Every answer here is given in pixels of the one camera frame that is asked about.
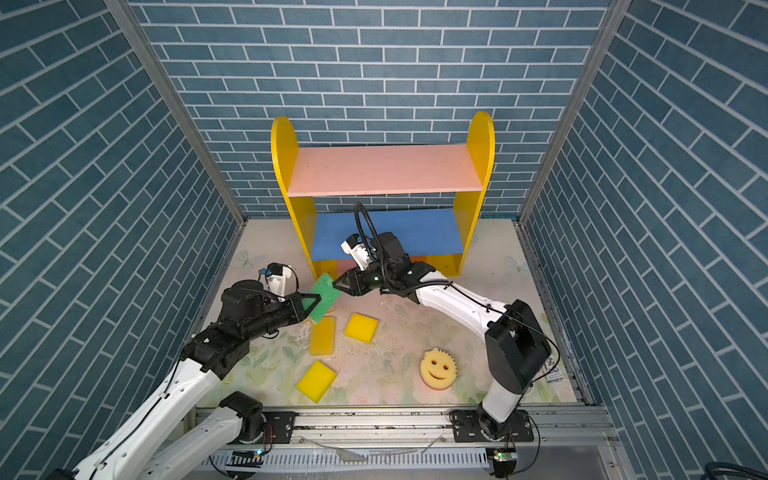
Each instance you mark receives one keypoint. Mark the yellow shelf pink blue boards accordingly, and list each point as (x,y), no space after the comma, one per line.
(441,237)

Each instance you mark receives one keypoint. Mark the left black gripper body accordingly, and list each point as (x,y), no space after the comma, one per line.
(274,316)

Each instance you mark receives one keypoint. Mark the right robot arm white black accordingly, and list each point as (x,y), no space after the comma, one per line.
(516,347)

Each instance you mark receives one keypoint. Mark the yellow sponge rectangle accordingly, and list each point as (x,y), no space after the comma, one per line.
(322,337)

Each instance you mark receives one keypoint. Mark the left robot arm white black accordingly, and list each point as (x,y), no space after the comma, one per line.
(136,449)

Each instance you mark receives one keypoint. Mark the toothpaste box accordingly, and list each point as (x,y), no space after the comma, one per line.
(553,370)

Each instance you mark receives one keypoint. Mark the bright yellow sponge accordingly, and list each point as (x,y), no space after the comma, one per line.
(361,328)
(316,382)

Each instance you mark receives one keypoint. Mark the smiley face round sponge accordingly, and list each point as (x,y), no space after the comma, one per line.
(438,369)

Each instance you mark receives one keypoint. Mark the aluminium front rail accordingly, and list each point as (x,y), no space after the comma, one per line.
(572,441)

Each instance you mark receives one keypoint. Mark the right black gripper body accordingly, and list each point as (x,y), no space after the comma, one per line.
(375,277)

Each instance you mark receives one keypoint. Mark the green sponge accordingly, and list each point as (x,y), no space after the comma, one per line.
(320,299)

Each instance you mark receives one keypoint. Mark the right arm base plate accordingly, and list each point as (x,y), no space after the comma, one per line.
(474,426)

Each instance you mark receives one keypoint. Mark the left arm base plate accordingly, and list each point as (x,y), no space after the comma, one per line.
(282,427)

